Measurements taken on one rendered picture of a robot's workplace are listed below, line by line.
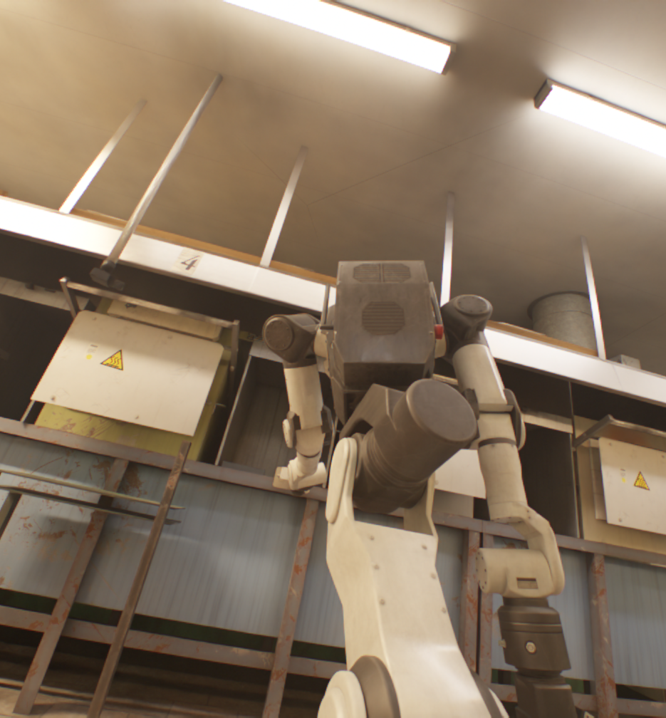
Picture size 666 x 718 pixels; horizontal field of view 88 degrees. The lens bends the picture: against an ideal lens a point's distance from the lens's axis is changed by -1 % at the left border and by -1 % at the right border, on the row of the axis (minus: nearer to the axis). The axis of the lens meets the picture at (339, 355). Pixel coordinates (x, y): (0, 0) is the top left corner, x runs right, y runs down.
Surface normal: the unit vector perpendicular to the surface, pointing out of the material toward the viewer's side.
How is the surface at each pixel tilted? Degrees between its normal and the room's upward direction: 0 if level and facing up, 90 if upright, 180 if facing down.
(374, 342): 85
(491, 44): 180
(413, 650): 35
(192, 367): 90
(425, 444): 149
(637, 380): 80
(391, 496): 159
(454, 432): 69
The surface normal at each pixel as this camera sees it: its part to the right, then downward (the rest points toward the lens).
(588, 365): 0.22, -0.54
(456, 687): 0.31, -0.94
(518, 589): -0.05, -0.56
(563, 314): -0.46, -0.45
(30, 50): -0.18, 0.89
